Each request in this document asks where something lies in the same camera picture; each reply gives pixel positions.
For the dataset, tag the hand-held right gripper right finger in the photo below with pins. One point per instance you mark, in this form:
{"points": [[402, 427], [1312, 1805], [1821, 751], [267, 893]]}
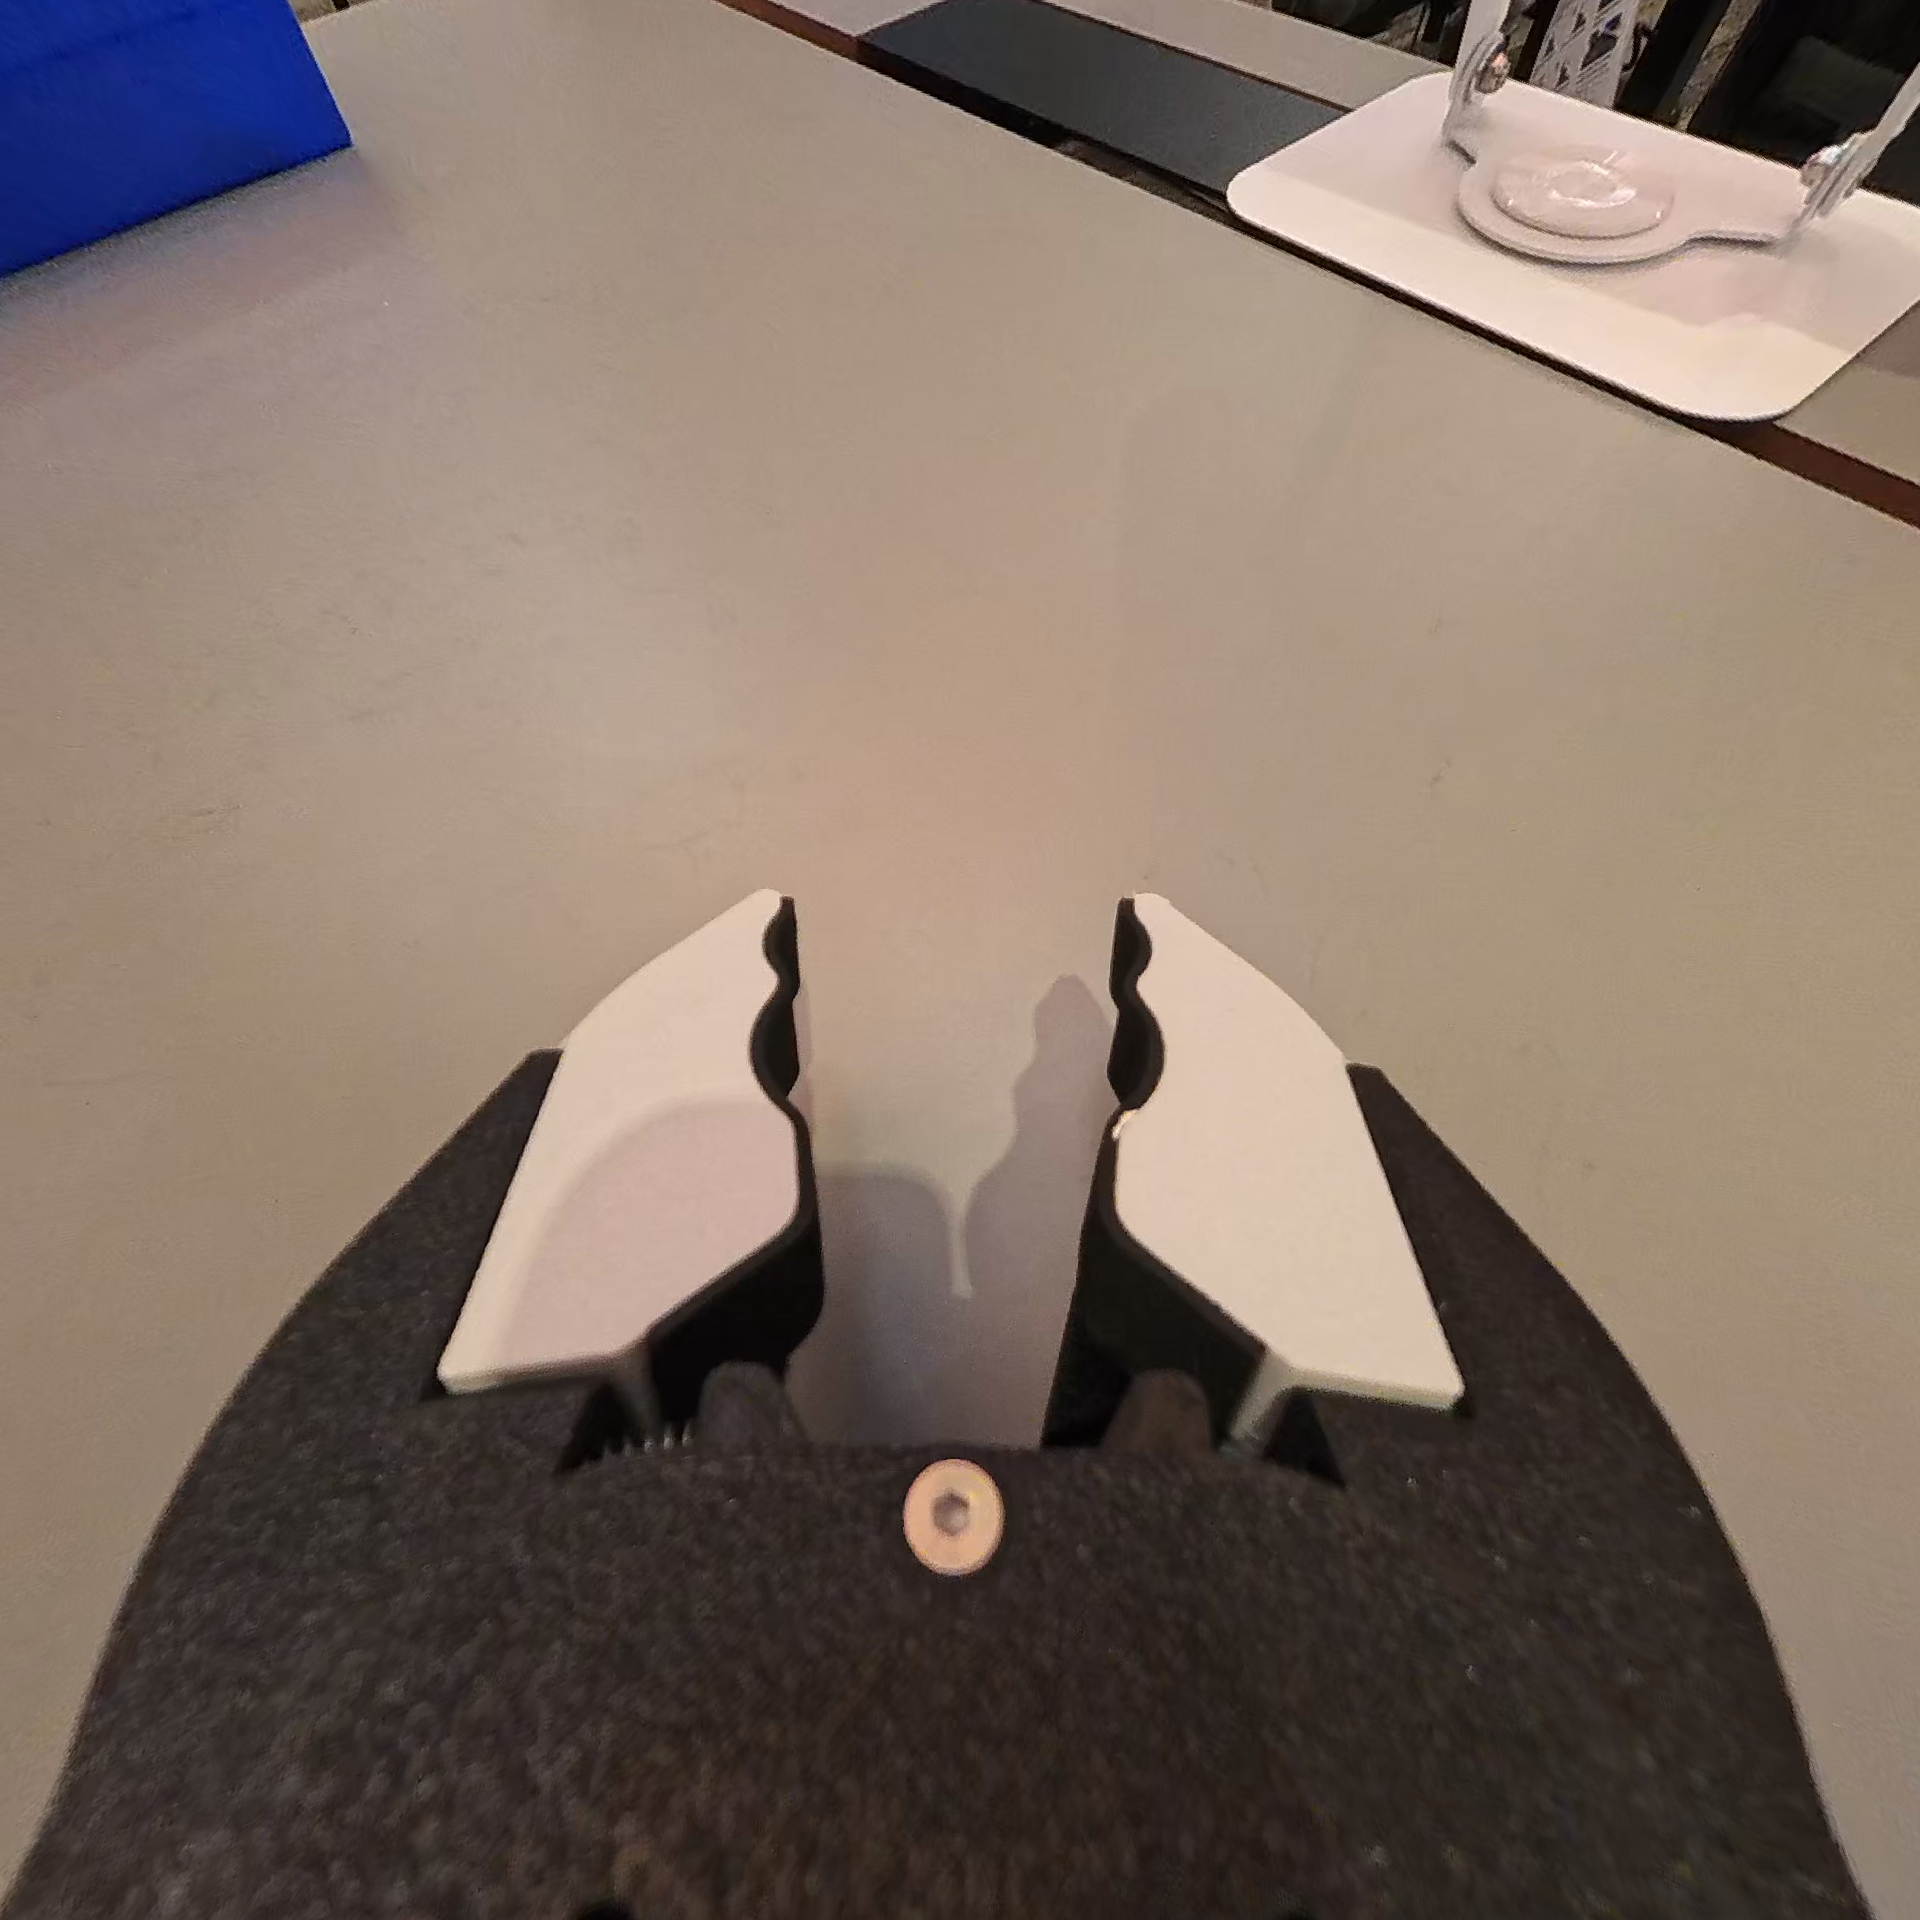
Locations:
{"points": [[1275, 1200]]}

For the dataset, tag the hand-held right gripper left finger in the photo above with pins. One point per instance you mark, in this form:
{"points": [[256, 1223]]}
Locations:
{"points": [[629, 1200]]}

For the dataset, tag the blue plastic bin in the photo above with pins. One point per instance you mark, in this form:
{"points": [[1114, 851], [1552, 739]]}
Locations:
{"points": [[149, 120]]}

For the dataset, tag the printed instruction sheet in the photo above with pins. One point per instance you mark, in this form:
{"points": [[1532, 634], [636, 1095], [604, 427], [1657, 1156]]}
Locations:
{"points": [[1582, 31]]}

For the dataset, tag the black flat table panel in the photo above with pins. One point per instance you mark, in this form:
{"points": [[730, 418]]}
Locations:
{"points": [[1109, 84]]}

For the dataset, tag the white document stand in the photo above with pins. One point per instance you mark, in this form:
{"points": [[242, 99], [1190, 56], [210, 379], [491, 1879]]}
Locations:
{"points": [[1723, 330]]}

